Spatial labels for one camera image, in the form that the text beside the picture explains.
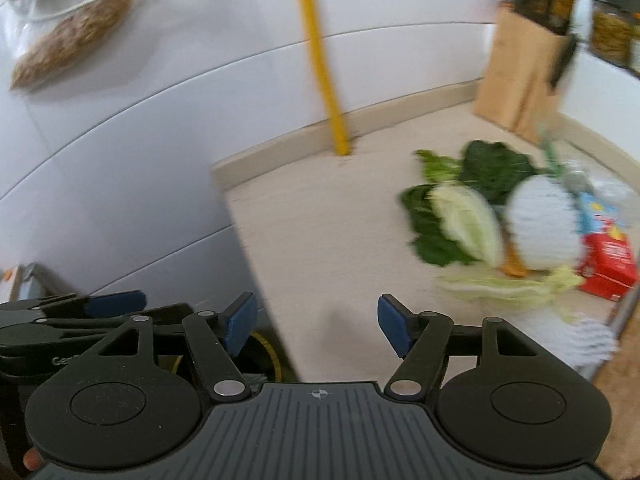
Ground red packet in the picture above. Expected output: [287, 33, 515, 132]
[577, 232, 639, 302]

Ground black scissors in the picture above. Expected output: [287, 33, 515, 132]
[549, 35, 581, 88]

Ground white foam fruit net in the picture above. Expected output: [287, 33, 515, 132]
[505, 175, 583, 271]
[560, 310, 619, 371]

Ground dark green leafy vegetable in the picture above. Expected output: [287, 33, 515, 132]
[402, 140, 538, 267]

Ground bag of brown grains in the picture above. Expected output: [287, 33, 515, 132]
[10, 0, 133, 91]

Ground glass jar of nuts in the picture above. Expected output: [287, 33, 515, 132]
[590, 0, 636, 68]

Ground wooden knife block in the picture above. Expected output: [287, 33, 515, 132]
[472, 7, 583, 143]

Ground pale napa cabbage leaf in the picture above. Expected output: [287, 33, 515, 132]
[430, 182, 503, 267]
[437, 265, 586, 307]

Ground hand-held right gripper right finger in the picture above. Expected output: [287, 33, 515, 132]
[377, 293, 549, 404]

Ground green white packet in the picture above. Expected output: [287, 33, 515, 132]
[539, 127, 573, 183]

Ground ribbed wooden tool handle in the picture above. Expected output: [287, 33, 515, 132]
[550, 0, 586, 36]

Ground green napa cabbage leaf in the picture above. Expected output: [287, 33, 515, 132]
[415, 149, 463, 186]

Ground orange carrot piece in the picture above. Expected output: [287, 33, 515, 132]
[502, 245, 529, 279]

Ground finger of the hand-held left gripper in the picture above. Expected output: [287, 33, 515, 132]
[0, 303, 190, 348]
[0, 290, 147, 319]

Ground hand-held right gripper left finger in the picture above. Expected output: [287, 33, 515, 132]
[87, 291, 259, 404]

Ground blue snack wrapper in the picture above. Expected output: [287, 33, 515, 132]
[577, 192, 626, 236]

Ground yellow pipe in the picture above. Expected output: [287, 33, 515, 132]
[290, 0, 353, 156]

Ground black trash can gold rim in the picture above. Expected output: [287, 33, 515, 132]
[240, 329, 283, 391]

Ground metal stand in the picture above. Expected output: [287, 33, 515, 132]
[10, 262, 76, 306]

